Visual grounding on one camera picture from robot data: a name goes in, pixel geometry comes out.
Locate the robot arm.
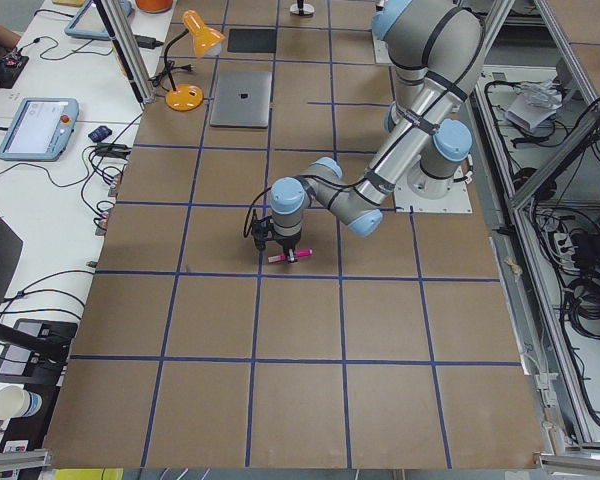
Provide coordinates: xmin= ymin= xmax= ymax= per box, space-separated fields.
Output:
xmin=243 ymin=1 xmax=486 ymax=263

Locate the white paper cup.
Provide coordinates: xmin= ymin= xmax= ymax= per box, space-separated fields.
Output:
xmin=0 ymin=385 xmax=43 ymax=420

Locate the teach pendant tablet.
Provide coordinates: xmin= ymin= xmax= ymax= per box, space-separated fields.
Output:
xmin=0 ymin=97 xmax=79 ymax=162
xmin=64 ymin=1 xmax=110 ymax=40

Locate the pink marker pen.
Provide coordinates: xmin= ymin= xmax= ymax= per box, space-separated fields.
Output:
xmin=267 ymin=249 xmax=313 ymax=264

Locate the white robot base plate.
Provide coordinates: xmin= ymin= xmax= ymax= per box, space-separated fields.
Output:
xmin=393 ymin=152 xmax=473 ymax=214

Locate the orange desk lamp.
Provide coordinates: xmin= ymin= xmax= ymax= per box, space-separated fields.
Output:
xmin=162 ymin=10 xmax=227 ymax=112

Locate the black power adapter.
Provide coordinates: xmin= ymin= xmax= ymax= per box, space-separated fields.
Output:
xmin=134 ymin=35 xmax=164 ymax=49

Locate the black mousepad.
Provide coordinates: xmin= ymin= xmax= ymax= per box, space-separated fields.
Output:
xmin=227 ymin=28 xmax=277 ymax=54

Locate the black device with screens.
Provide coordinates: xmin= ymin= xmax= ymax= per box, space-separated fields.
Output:
xmin=0 ymin=319 xmax=78 ymax=386

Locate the black lamp power cable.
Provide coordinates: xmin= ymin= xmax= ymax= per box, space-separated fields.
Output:
xmin=149 ymin=61 xmax=197 ymax=87

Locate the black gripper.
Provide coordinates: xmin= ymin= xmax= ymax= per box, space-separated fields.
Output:
xmin=251 ymin=212 xmax=303 ymax=263

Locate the aluminium frame post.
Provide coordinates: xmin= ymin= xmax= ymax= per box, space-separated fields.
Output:
xmin=95 ymin=0 xmax=155 ymax=105

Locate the dark blue pouch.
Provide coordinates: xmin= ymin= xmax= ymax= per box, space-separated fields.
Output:
xmin=88 ymin=125 xmax=112 ymax=143

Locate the grey laptop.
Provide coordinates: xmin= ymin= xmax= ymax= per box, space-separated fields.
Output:
xmin=210 ymin=71 xmax=272 ymax=128

